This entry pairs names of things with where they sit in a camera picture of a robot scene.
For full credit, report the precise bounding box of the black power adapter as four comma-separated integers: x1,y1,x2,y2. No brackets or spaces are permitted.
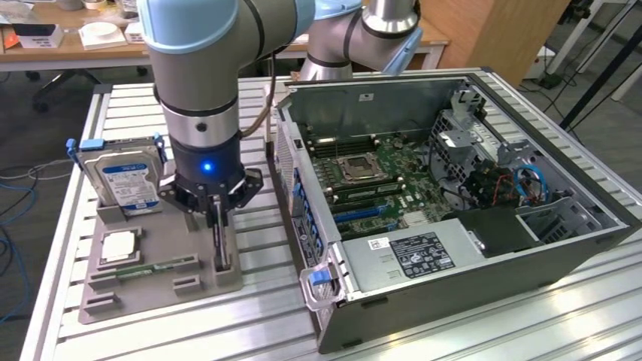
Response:
537,73,568,90

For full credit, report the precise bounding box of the silver CPU chip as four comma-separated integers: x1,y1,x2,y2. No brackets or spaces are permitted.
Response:
99,232,139,262

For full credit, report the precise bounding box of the green RAM stick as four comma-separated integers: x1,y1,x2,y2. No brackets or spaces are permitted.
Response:
92,259,195,281

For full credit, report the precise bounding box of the red wire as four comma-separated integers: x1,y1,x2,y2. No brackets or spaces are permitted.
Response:
492,174,506,206

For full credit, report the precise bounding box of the blue wire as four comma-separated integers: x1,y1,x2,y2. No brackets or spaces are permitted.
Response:
512,164,553,207

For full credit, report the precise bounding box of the black slanted pole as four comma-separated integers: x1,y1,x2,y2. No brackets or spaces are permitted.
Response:
560,0,642,131

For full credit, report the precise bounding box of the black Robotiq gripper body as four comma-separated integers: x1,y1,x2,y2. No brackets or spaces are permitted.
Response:
173,135,251,190

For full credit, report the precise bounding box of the black office chair base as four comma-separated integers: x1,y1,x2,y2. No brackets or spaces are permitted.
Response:
24,64,151,113

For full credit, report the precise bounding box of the wooden cabinet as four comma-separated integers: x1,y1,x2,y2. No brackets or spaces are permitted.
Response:
423,0,573,82

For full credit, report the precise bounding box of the grey power supply unit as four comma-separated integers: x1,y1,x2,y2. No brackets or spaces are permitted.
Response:
341,219,488,295

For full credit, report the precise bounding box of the silver disk bay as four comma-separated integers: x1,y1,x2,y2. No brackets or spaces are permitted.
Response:
516,195,604,241

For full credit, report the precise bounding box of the white floor cable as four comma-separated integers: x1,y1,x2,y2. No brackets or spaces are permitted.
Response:
0,159,76,181

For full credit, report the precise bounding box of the silver CPU socket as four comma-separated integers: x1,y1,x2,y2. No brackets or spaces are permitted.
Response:
338,155,383,186

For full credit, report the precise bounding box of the green motherboard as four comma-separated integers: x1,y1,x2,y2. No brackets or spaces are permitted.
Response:
299,126,454,238

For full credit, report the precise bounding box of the black wire bundle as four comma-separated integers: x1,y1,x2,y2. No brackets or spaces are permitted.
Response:
441,165,521,211

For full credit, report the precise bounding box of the grey plastic parts rack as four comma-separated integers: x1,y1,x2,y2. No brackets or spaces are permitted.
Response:
78,202,247,326

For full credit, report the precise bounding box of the white box with black top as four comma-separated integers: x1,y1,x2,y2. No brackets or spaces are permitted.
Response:
11,23,66,49

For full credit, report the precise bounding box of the perforated metal drive cage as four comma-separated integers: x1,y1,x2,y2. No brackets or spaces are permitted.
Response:
430,108,504,189

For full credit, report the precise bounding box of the black plastic shroud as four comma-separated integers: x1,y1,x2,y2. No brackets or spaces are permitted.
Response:
446,208,548,259

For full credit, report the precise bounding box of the blue floor cable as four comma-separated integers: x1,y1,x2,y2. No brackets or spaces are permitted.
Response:
0,184,42,324

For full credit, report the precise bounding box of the white box with round rim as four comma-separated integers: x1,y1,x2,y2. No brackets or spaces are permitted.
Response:
79,21,130,51

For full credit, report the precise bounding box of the white table frame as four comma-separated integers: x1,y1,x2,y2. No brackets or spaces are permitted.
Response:
524,0,642,102

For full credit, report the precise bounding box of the open grey PC case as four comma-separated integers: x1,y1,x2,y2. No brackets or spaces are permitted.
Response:
261,66,642,355

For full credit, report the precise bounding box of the hard disk with blue caddy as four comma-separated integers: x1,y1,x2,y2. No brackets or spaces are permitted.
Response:
64,132,171,218

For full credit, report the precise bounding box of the wooden desk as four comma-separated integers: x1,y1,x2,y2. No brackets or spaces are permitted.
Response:
0,0,451,82

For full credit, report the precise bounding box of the low-profile Nvidia graphics card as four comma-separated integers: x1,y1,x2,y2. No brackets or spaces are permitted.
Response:
209,195,235,272

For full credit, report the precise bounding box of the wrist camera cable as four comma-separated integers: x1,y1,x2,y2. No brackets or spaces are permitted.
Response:
239,52,281,139

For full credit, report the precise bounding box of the small white cardboard box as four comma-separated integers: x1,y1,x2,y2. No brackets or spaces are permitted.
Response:
123,22,149,44

